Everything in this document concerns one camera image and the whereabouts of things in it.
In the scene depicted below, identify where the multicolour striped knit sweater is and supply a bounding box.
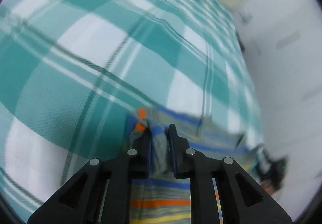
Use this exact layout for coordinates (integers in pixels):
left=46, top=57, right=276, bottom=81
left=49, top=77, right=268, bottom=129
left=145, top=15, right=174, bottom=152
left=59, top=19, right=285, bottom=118
left=124, top=107, right=254, bottom=223

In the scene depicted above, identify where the white wardrobe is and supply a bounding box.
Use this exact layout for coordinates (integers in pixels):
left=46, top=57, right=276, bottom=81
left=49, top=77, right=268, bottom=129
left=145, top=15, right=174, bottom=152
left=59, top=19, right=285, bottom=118
left=237, top=3, right=321, bottom=219

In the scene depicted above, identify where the teal white plaid bedspread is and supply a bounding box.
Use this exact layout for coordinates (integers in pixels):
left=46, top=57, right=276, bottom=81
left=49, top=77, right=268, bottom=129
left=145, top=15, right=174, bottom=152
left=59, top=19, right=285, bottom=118
left=1, top=0, right=262, bottom=221

